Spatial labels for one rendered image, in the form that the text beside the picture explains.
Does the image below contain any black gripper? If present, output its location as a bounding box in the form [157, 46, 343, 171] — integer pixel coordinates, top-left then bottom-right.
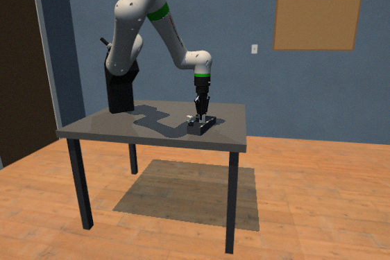
[194, 86, 210, 123]

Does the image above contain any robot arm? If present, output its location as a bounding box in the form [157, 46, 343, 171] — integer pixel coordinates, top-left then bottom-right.
[100, 0, 212, 87]

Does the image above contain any dark three-compartment bin rack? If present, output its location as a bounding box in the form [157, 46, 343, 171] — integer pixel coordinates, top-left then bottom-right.
[187, 116, 216, 136]

